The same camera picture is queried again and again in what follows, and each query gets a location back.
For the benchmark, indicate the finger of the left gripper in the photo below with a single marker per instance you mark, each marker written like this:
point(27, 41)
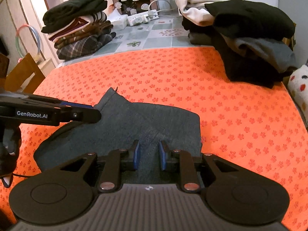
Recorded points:
point(80, 114)
point(66, 103)

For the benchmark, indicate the grey plaid folded garment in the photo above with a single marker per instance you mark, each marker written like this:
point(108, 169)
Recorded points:
point(85, 46)

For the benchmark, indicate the colourful hula hoop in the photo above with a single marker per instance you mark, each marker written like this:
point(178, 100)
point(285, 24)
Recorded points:
point(27, 40)

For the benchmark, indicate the cardboard box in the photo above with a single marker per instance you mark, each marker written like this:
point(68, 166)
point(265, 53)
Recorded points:
point(288, 31)

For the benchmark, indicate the black garment right pile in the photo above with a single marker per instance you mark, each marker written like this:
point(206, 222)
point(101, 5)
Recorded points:
point(242, 19)

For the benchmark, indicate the white spotted cushion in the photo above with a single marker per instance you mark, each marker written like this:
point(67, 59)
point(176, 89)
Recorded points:
point(297, 86)

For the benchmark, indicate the white side cabinet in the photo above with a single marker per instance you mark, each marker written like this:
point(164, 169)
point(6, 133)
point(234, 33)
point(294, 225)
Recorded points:
point(46, 66)

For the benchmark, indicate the white power strip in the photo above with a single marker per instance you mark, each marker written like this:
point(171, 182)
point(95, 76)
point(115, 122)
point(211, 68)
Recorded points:
point(144, 17)

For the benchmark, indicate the dark grey trousers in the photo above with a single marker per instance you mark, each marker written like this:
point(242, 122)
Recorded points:
point(121, 123)

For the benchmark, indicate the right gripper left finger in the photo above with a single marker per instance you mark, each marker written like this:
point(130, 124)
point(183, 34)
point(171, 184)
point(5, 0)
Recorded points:
point(114, 164)

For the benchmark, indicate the maroon white folded garment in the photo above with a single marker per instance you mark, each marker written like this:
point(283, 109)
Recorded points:
point(77, 24)

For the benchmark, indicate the grey garment right pile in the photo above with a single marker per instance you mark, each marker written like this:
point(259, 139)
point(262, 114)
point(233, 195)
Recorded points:
point(276, 53)

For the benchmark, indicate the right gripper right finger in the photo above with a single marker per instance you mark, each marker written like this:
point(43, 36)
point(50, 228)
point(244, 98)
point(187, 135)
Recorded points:
point(183, 165)

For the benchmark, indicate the black folded garment top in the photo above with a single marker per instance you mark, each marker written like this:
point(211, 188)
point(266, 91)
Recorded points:
point(63, 14)

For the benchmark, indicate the orange patterned table mat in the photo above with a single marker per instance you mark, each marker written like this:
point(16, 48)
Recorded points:
point(254, 127)

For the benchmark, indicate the wooden chair left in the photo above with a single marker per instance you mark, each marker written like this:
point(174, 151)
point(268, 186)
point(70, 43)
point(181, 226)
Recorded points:
point(25, 77)

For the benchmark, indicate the white charger adapter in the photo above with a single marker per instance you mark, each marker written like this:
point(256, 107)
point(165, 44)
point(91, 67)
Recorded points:
point(118, 21)

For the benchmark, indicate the checkered tablecloth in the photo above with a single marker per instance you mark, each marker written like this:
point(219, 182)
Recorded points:
point(165, 32)

